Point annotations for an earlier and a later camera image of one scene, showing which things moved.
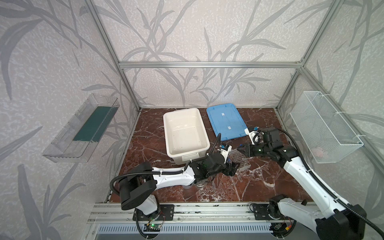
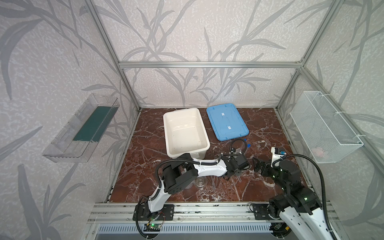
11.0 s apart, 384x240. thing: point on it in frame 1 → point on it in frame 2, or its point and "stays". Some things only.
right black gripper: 250,149 → 263,167
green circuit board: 152,227 stays
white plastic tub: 186,137 stays
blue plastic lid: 226,120 stays
